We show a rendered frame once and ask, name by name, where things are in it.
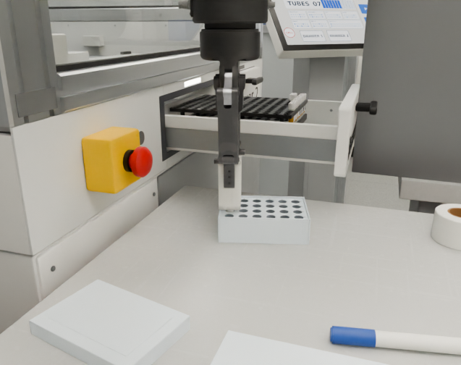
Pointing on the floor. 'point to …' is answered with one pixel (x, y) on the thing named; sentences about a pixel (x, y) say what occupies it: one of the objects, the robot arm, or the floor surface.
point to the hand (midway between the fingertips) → (229, 182)
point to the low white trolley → (276, 283)
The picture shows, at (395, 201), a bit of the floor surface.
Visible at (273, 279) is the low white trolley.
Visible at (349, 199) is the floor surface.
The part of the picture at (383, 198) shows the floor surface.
